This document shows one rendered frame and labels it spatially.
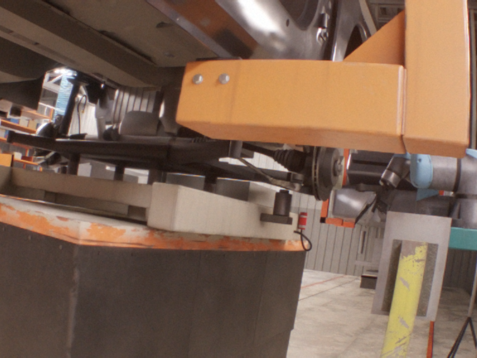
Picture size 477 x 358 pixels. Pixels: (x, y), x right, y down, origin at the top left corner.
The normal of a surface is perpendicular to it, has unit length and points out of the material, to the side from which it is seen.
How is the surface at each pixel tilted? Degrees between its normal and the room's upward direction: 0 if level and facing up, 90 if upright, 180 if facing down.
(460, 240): 90
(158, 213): 90
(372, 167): 64
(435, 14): 90
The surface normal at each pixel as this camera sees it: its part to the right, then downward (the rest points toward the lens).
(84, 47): 0.87, 0.23
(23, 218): -0.41, -0.13
